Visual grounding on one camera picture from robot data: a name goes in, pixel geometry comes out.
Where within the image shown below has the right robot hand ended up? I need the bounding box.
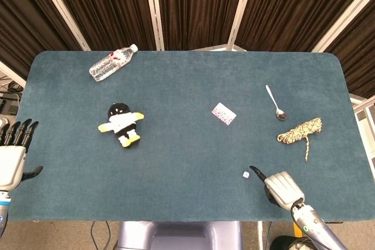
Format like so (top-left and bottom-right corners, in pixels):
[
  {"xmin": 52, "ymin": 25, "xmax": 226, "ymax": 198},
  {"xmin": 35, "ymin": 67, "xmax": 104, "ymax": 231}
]
[{"xmin": 249, "ymin": 165, "xmax": 305, "ymax": 211}]

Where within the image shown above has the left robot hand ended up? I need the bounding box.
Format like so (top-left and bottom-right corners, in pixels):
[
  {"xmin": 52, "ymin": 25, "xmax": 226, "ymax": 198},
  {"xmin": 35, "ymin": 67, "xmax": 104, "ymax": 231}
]
[{"xmin": 0, "ymin": 118, "xmax": 44, "ymax": 194}]

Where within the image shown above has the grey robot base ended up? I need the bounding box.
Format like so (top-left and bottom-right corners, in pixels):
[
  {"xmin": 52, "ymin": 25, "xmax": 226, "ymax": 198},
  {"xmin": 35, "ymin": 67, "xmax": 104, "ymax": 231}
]
[{"xmin": 115, "ymin": 221, "xmax": 244, "ymax": 250}]

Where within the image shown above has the black round object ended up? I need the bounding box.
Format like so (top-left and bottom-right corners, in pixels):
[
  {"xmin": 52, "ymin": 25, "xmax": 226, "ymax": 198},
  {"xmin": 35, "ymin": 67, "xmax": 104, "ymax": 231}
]
[{"xmin": 269, "ymin": 234, "xmax": 320, "ymax": 250}]

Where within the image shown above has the silver metal spoon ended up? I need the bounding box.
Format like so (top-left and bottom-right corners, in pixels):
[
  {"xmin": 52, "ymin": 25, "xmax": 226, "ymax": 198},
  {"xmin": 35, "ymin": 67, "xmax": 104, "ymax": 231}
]
[{"xmin": 265, "ymin": 84, "xmax": 287, "ymax": 121}]

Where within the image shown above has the patterned pink white card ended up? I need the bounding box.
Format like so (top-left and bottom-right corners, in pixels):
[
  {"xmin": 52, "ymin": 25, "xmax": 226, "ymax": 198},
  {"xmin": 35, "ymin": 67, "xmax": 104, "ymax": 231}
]
[{"xmin": 210, "ymin": 102, "xmax": 237, "ymax": 126}]

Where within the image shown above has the blue felt table mat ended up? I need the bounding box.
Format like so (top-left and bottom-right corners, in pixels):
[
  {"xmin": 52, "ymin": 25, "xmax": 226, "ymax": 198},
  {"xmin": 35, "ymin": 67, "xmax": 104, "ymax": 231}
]
[{"xmin": 6, "ymin": 50, "xmax": 367, "ymax": 223}]

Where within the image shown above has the black white penguin plush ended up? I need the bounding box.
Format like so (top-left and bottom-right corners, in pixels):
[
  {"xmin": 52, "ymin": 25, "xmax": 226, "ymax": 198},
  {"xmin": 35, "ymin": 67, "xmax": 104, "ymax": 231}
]
[{"xmin": 97, "ymin": 102, "xmax": 145, "ymax": 148}]

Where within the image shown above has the clear plastic water bottle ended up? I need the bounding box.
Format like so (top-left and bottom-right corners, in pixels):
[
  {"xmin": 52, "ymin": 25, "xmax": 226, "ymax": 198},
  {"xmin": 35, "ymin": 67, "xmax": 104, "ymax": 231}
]
[{"xmin": 88, "ymin": 43, "xmax": 139, "ymax": 83}]

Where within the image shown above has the black curtain partition screen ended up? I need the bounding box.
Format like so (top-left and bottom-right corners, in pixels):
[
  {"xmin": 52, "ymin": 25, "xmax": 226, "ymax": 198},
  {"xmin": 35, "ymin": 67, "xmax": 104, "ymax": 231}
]
[{"xmin": 0, "ymin": 0, "xmax": 375, "ymax": 98}]

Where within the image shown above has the yellow black coiled rope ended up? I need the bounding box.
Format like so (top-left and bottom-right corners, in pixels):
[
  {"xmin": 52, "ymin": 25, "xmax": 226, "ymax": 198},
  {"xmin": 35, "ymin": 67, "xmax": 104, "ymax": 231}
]
[{"xmin": 277, "ymin": 117, "xmax": 323, "ymax": 163}]

